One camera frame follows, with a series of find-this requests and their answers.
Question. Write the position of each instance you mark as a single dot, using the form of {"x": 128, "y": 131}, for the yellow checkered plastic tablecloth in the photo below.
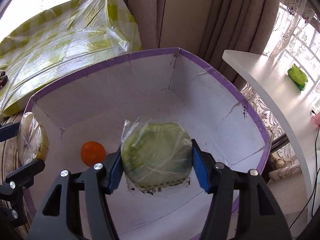
{"x": 62, "y": 40}

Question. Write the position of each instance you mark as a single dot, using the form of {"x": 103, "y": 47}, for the dark fruit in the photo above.
{"x": 3, "y": 78}

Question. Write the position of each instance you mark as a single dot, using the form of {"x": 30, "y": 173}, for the green melon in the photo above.
{"x": 155, "y": 155}

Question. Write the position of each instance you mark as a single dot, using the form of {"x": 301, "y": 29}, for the floral lace curtain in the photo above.
{"x": 293, "y": 45}

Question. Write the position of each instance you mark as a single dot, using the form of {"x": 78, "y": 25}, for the green crumpled bag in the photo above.
{"x": 298, "y": 77}

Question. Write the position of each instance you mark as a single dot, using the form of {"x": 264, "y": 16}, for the purple-edged white cardboard box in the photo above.
{"x": 157, "y": 86}

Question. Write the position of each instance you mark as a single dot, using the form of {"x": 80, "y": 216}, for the pink object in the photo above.
{"x": 316, "y": 120}

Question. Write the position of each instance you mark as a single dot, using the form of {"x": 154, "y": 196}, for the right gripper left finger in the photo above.
{"x": 79, "y": 199}

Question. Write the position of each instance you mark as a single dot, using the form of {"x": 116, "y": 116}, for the yellow pear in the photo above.
{"x": 32, "y": 140}

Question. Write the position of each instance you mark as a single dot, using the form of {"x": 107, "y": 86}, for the brown curtain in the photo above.
{"x": 206, "y": 28}

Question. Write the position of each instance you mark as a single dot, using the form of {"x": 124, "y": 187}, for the orange fruit in box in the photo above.
{"x": 92, "y": 152}

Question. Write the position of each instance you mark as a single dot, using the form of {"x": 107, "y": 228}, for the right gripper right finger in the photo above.
{"x": 259, "y": 215}

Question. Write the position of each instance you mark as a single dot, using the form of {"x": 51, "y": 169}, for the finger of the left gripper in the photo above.
{"x": 9, "y": 130}
{"x": 23, "y": 177}

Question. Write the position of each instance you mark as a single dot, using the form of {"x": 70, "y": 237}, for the white side table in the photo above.
{"x": 291, "y": 106}

